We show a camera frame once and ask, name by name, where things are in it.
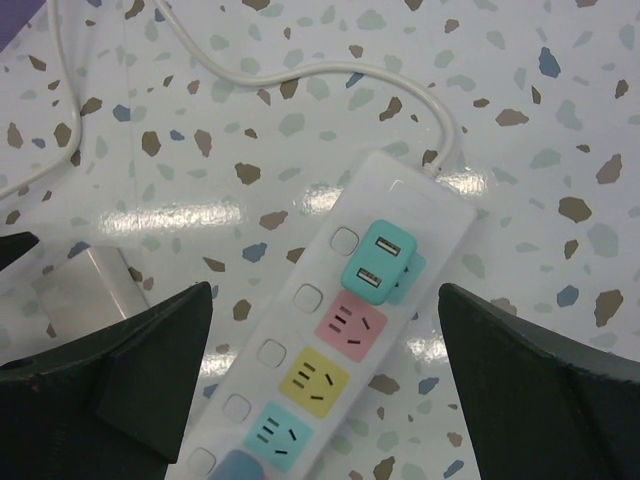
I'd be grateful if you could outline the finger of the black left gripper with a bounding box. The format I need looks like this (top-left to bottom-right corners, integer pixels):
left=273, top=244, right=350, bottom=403
left=0, top=232, right=40, bottom=271

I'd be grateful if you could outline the purple power strip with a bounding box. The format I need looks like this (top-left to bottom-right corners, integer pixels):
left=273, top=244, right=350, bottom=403
left=0, top=0, right=45, bottom=50

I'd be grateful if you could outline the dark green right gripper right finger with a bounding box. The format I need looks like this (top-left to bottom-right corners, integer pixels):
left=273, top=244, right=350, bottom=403
left=438, top=283, right=639, bottom=479

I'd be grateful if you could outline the teal plug adapter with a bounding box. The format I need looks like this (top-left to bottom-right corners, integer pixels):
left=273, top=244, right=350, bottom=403
left=340, top=219, right=417, bottom=306

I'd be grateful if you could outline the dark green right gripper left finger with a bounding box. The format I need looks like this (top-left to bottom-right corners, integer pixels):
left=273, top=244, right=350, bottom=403
left=1, top=282, right=213, bottom=479

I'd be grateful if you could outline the white charger block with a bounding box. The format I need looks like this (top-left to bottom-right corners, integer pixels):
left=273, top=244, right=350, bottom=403
left=32, top=246, right=149, bottom=342

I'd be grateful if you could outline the white power strip cable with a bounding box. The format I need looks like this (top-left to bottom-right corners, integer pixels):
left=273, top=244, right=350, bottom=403
left=152, top=0, right=456, bottom=176

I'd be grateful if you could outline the white multicolour power strip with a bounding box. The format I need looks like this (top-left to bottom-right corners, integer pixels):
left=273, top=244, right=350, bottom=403
left=167, top=152, right=475, bottom=479

